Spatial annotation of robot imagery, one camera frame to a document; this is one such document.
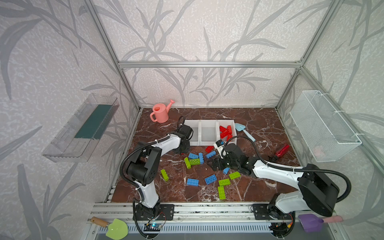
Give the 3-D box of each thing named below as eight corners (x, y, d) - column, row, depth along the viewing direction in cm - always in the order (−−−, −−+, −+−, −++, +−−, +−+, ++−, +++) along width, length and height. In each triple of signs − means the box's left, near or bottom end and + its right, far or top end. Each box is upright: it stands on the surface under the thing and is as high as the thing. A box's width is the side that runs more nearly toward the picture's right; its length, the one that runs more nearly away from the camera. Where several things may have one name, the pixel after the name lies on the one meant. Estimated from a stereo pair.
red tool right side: (279, 158, 94) (281, 157, 92) (273, 153, 96) (275, 152, 94) (289, 148, 98) (291, 146, 97) (283, 144, 101) (285, 142, 99)
